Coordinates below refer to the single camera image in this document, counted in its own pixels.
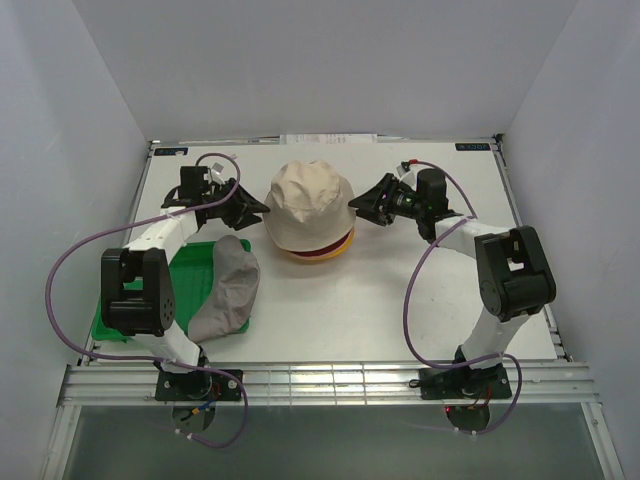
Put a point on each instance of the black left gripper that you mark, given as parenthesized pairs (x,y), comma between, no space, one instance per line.
(243,205)

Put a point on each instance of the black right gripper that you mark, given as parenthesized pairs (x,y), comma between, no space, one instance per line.
(372,207)

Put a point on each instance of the yellow bucket hat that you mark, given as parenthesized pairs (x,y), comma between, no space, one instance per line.
(309,259)

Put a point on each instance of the dark red bucket hat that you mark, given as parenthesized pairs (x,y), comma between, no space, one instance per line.
(319,253)

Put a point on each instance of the beige bucket hat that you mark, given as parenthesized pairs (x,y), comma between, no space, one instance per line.
(308,207)

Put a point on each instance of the grey bucket hat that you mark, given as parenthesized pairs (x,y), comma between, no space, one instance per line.
(236,278)

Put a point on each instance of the pink bucket hat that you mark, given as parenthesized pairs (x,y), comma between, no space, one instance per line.
(342,245)

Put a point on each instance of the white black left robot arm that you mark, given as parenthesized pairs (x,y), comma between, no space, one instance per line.
(137,294)

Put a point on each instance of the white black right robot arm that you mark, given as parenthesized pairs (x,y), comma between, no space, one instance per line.
(514,277)

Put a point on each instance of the green plastic bin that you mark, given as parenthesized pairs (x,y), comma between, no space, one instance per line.
(192,276)

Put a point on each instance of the left corner label sticker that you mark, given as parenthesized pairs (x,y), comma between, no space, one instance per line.
(170,151)

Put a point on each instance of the dark label sticker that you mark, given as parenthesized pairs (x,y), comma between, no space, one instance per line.
(472,146)

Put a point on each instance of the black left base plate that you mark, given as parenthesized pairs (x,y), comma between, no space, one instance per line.
(198,386)

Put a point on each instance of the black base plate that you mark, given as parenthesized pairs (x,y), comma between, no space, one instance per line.
(198,386)
(464,383)

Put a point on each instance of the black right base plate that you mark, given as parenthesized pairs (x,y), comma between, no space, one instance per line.
(464,383)

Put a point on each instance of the aluminium table frame rail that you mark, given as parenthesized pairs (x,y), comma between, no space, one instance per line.
(342,384)

